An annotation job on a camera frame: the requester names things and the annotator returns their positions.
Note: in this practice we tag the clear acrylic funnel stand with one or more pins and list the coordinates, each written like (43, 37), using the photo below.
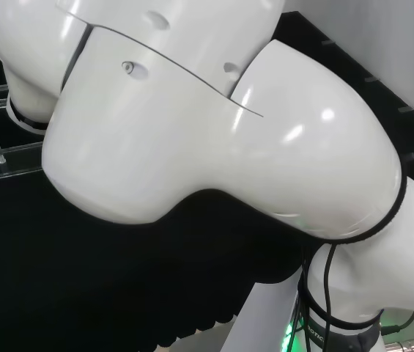
(9, 161)

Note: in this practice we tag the black bench cloth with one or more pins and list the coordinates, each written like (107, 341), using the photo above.
(100, 275)

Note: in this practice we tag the grey tape strip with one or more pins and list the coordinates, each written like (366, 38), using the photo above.
(371, 78)
(328, 42)
(404, 109)

